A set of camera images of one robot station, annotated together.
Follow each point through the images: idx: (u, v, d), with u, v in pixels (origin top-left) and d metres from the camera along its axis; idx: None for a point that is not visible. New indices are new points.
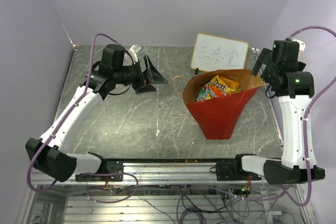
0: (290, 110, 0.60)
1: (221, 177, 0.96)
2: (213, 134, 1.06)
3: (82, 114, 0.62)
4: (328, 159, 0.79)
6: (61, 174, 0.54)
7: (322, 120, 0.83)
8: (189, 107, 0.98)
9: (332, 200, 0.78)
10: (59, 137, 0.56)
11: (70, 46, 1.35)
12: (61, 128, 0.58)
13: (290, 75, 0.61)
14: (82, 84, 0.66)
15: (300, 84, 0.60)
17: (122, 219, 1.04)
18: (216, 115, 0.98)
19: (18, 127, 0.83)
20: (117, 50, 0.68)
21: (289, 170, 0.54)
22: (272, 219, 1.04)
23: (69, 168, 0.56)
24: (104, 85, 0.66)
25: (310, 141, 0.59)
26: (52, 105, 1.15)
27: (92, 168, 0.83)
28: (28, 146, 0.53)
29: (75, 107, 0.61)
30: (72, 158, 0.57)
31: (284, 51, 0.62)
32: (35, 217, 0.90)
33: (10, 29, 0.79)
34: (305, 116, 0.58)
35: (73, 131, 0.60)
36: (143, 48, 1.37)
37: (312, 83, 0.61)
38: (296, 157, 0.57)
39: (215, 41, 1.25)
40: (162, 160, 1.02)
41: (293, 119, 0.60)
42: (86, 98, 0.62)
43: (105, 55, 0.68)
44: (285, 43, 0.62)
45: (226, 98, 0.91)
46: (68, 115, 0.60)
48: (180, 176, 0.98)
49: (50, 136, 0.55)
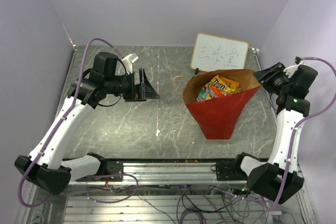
0: (283, 119, 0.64)
1: (221, 177, 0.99)
2: (213, 134, 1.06)
3: (71, 128, 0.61)
4: (329, 159, 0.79)
6: (56, 188, 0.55)
7: (323, 120, 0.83)
8: (189, 107, 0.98)
9: (332, 200, 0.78)
10: (48, 155, 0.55)
11: (70, 46, 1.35)
12: (50, 145, 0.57)
13: (291, 96, 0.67)
14: (70, 95, 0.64)
15: (296, 105, 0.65)
17: (122, 219, 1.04)
18: (216, 115, 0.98)
19: (18, 127, 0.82)
20: (109, 57, 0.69)
21: (267, 166, 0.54)
22: (272, 219, 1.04)
23: (63, 181, 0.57)
24: (94, 94, 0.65)
25: (295, 148, 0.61)
26: (52, 105, 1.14)
27: (90, 168, 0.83)
28: (18, 164, 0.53)
29: (64, 120, 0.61)
30: (65, 172, 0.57)
31: (300, 77, 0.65)
32: (35, 217, 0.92)
33: (10, 29, 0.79)
34: (296, 126, 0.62)
35: (64, 146, 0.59)
36: (143, 48, 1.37)
37: (307, 107, 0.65)
38: (279, 157, 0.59)
39: (215, 41, 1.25)
40: (161, 160, 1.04)
41: (284, 128, 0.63)
42: (74, 111, 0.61)
43: (98, 63, 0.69)
44: (305, 70, 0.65)
45: (226, 98, 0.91)
46: (56, 130, 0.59)
48: (179, 176, 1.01)
49: (38, 154, 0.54)
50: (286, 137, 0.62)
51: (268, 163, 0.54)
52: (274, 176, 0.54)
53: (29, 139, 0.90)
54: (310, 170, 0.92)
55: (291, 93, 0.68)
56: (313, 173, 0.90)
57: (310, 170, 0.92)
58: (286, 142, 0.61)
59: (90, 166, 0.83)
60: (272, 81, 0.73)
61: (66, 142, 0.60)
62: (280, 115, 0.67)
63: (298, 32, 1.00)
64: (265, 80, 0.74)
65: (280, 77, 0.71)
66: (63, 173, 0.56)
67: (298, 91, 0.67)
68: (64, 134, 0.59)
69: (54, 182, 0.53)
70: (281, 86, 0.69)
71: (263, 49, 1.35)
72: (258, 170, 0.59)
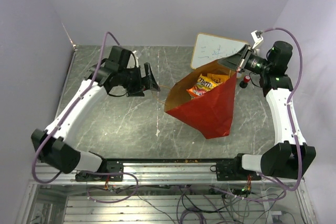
0: (274, 98, 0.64)
1: (221, 177, 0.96)
2: (209, 134, 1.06)
3: (86, 107, 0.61)
4: (331, 159, 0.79)
6: (66, 166, 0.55)
7: (325, 121, 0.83)
8: (171, 113, 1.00)
9: (332, 200, 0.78)
10: (64, 129, 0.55)
11: (70, 46, 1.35)
12: (65, 120, 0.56)
13: (273, 77, 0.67)
14: (87, 78, 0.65)
15: (281, 83, 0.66)
17: (122, 219, 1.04)
18: (199, 116, 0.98)
19: (18, 126, 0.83)
20: (125, 50, 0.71)
21: (281, 147, 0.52)
22: (272, 219, 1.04)
23: (73, 160, 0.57)
24: (109, 80, 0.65)
25: (296, 121, 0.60)
26: (52, 105, 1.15)
27: (94, 166, 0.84)
28: (34, 137, 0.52)
29: (81, 99, 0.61)
30: (76, 151, 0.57)
31: (278, 56, 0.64)
32: (35, 217, 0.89)
33: (10, 30, 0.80)
34: (288, 101, 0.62)
35: (77, 125, 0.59)
36: (143, 48, 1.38)
37: (290, 83, 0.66)
38: (285, 134, 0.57)
39: (215, 41, 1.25)
40: (161, 160, 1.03)
41: (279, 106, 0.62)
42: (91, 92, 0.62)
43: (114, 53, 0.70)
44: (282, 49, 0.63)
45: (201, 99, 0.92)
46: (73, 108, 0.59)
48: (180, 176, 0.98)
49: (55, 127, 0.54)
50: (283, 113, 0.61)
51: (281, 144, 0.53)
52: (289, 154, 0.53)
53: (29, 139, 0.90)
54: (311, 170, 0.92)
55: (272, 72, 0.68)
56: (314, 173, 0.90)
57: (312, 170, 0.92)
58: (286, 119, 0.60)
59: (96, 162, 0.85)
60: (248, 65, 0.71)
61: (80, 120, 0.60)
62: (269, 95, 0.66)
63: (298, 32, 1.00)
64: (242, 66, 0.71)
65: (254, 59, 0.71)
66: (75, 151, 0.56)
67: (280, 69, 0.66)
68: (81, 111, 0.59)
69: (66, 159, 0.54)
70: (261, 67, 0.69)
71: (263, 49, 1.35)
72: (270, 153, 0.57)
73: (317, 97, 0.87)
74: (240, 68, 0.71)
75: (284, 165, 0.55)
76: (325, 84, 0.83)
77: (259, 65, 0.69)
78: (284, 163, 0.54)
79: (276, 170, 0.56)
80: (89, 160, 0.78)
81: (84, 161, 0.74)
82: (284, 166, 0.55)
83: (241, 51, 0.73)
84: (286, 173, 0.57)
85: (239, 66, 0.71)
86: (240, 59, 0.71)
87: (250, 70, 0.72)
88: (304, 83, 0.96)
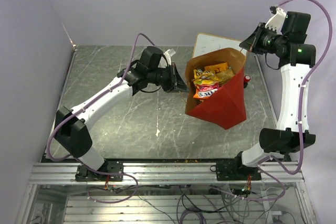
0: (290, 76, 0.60)
1: (221, 177, 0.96)
2: (233, 124, 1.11)
3: (111, 101, 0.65)
4: (331, 159, 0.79)
6: (76, 149, 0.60)
7: (326, 120, 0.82)
8: (195, 112, 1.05)
9: (333, 200, 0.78)
10: (88, 114, 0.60)
11: (70, 46, 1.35)
12: (91, 106, 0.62)
13: (293, 44, 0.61)
14: (119, 75, 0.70)
15: (302, 54, 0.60)
17: (122, 219, 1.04)
18: (222, 109, 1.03)
19: (18, 126, 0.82)
20: (156, 53, 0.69)
21: (281, 133, 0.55)
22: (272, 218, 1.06)
23: (84, 146, 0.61)
24: (138, 82, 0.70)
25: (304, 107, 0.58)
26: (52, 104, 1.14)
27: (95, 164, 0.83)
28: (60, 114, 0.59)
29: (109, 92, 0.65)
30: (90, 139, 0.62)
31: (291, 24, 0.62)
32: (35, 217, 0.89)
33: (10, 29, 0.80)
34: (303, 83, 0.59)
35: (100, 114, 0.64)
36: (143, 48, 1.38)
37: (313, 54, 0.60)
38: (290, 120, 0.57)
39: (215, 41, 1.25)
40: (162, 160, 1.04)
41: (291, 87, 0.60)
42: (120, 88, 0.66)
43: (145, 56, 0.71)
44: (297, 13, 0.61)
45: (222, 92, 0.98)
46: (100, 97, 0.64)
48: (179, 176, 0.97)
49: (81, 109, 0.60)
50: (293, 97, 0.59)
51: (281, 130, 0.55)
52: (288, 141, 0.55)
53: (29, 139, 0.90)
54: (311, 170, 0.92)
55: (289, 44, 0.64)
56: (314, 173, 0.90)
57: (312, 170, 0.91)
58: (295, 103, 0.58)
59: (97, 162, 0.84)
60: (260, 42, 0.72)
61: (104, 110, 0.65)
62: (284, 70, 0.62)
63: None
64: (255, 43, 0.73)
65: (267, 35, 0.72)
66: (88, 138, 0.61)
67: (298, 37, 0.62)
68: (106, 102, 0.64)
69: (81, 141, 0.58)
70: (272, 42, 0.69)
71: None
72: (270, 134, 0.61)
73: (318, 97, 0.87)
74: (252, 46, 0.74)
75: (282, 148, 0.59)
76: (326, 83, 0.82)
77: (271, 41, 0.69)
78: (283, 146, 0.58)
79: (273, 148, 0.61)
80: (90, 159, 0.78)
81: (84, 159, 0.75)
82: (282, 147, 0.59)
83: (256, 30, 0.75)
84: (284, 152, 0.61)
85: (252, 44, 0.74)
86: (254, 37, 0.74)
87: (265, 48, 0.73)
88: None
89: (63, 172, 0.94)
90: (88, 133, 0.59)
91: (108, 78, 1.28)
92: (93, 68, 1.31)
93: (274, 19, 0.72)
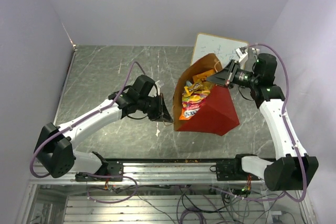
0: (269, 110, 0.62)
1: (221, 177, 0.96)
2: (226, 130, 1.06)
3: (100, 121, 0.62)
4: (331, 159, 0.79)
6: (57, 169, 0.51)
7: (326, 120, 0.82)
8: (182, 128, 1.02)
9: (333, 200, 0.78)
10: (75, 131, 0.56)
11: (70, 46, 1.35)
12: (79, 125, 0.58)
13: (263, 87, 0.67)
14: (110, 97, 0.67)
15: (272, 93, 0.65)
17: (122, 219, 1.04)
18: (209, 120, 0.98)
19: (18, 126, 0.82)
20: (149, 81, 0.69)
21: (284, 161, 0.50)
22: (272, 218, 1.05)
23: (65, 167, 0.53)
24: (127, 107, 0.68)
25: (294, 132, 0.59)
26: (52, 104, 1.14)
27: (92, 169, 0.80)
28: (44, 129, 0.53)
29: (99, 113, 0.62)
30: (73, 159, 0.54)
31: (264, 67, 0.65)
32: (35, 217, 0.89)
33: (10, 30, 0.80)
34: (283, 112, 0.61)
35: (87, 132, 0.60)
36: (143, 48, 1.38)
37: (281, 93, 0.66)
38: (286, 148, 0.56)
39: (215, 41, 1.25)
40: (162, 160, 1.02)
41: (274, 118, 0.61)
42: (110, 109, 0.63)
43: (137, 83, 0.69)
44: (266, 60, 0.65)
45: (206, 108, 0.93)
46: (89, 117, 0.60)
48: (179, 176, 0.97)
49: (68, 127, 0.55)
50: (281, 125, 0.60)
51: (283, 157, 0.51)
52: (293, 169, 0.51)
53: (29, 139, 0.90)
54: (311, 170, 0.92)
55: (261, 84, 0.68)
56: (314, 173, 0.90)
57: None
58: (284, 131, 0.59)
59: (94, 166, 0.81)
60: (235, 79, 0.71)
61: (90, 130, 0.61)
62: (263, 107, 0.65)
63: (301, 31, 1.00)
64: (231, 80, 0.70)
65: (241, 72, 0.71)
66: (72, 157, 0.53)
67: (268, 80, 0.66)
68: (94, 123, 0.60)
69: (63, 161, 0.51)
70: (248, 81, 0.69)
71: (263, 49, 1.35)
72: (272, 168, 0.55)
73: (318, 97, 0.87)
74: (228, 82, 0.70)
75: (287, 180, 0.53)
76: (327, 83, 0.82)
77: (247, 78, 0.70)
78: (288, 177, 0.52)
79: (282, 184, 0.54)
80: (88, 162, 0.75)
81: (82, 162, 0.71)
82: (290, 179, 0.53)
83: (229, 66, 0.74)
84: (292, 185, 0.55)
85: (228, 80, 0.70)
86: (228, 73, 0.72)
87: (239, 84, 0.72)
88: (305, 83, 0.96)
89: None
90: (72, 152, 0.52)
91: (108, 78, 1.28)
92: (93, 68, 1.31)
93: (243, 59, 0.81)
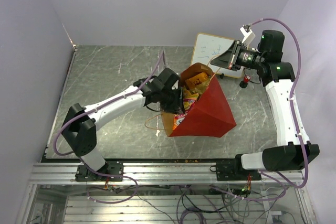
0: (276, 93, 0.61)
1: (221, 177, 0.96)
2: (222, 131, 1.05)
3: (124, 107, 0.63)
4: (332, 159, 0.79)
6: (82, 147, 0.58)
7: (327, 120, 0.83)
8: (174, 134, 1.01)
9: (333, 200, 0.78)
10: (100, 115, 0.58)
11: (70, 46, 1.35)
12: (104, 108, 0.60)
13: (272, 64, 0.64)
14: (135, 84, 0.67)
15: (282, 72, 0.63)
17: (122, 219, 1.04)
18: (202, 123, 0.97)
19: (18, 126, 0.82)
20: (175, 74, 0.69)
21: (285, 149, 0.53)
22: (272, 218, 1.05)
23: (88, 145, 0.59)
24: (151, 95, 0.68)
25: (300, 118, 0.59)
26: (52, 104, 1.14)
27: (97, 166, 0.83)
28: (72, 108, 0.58)
29: (124, 98, 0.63)
30: (94, 140, 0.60)
31: (270, 42, 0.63)
32: (35, 217, 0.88)
33: (10, 30, 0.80)
34: (291, 96, 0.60)
35: (112, 116, 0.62)
36: (143, 48, 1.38)
37: (291, 70, 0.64)
38: (290, 135, 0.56)
39: (215, 41, 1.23)
40: (162, 160, 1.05)
41: (281, 102, 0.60)
42: (134, 96, 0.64)
43: (163, 74, 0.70)
44: (272, 34, 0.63)
45: (196, 112, 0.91)
46: (114, 101, 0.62)
48: (180, 176, 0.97)
49: (93, 109, 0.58)
50: (286, 110, 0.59)
51: (285, 146, 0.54)
52: (292, 157, 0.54)
53: (29, 139, 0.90)
54: (311, 170, 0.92)
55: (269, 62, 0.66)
56: (314, 173, 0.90)
57: (311, 170, 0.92)
58: (290, 117, 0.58)
59: (99, 163, 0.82)
60: (239, 60, 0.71)
61: (115, 114, 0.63)
62: (270, 87, 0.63)
63: (303, 31, 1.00)
64: (233, 62, 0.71)
65: (245, 52, 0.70)
66: (95, 137, 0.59)
67: (275, 56, 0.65)
68: (118, 108, 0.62)
69: (85, 140, 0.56)
70: (252, 60, 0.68)
71: None
72: (272, 152, 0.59)
73: (321, 96, 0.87)
74: (231, 64, 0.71)
75: (286, 164, 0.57)
76: (329, 83, 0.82)
77: (251, 59, 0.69)
78: (288, 162, 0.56)
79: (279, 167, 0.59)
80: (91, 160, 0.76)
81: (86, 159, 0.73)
82: (288, 163, 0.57)
83: (232, 46, 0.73)
84: (290, 167, 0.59)
85: (230, 63, 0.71)
86: (231, 54, 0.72)
87: (243, 65, 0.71)
88: (307, 83, 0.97)
89: (63, 172, 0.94)
90: (95, 133, 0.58)
91: (108, 78, 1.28)
92: (93, 68, 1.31)
93: (249, 37, 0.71)
